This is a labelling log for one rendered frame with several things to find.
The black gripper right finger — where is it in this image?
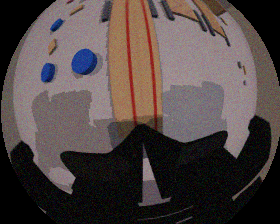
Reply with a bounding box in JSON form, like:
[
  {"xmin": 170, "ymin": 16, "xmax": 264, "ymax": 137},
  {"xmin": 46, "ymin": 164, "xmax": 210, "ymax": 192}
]
[{"xmin": 141, "ymin": 123, "xmax": 229, "ymax": 199}]

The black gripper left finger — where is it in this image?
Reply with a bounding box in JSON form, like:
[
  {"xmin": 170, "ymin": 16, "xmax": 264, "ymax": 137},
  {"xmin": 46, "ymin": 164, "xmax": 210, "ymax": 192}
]
[{"xmin": 60, "ymin": 123, "xmax": 142, "ymax": 202}]

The blue block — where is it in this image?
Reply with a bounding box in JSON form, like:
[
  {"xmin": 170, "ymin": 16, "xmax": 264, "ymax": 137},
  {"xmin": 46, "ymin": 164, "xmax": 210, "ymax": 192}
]
[
  {"xmin": 71, "ymin": 48, "xmax": 97, "ymax": 76},
  {"xmin": 40, "ymin": 62, "xmax": 55, "ymax": 83},
  {"xmin": 50, "ymin": 18, "xmax": 64, "ymax": 32}
]

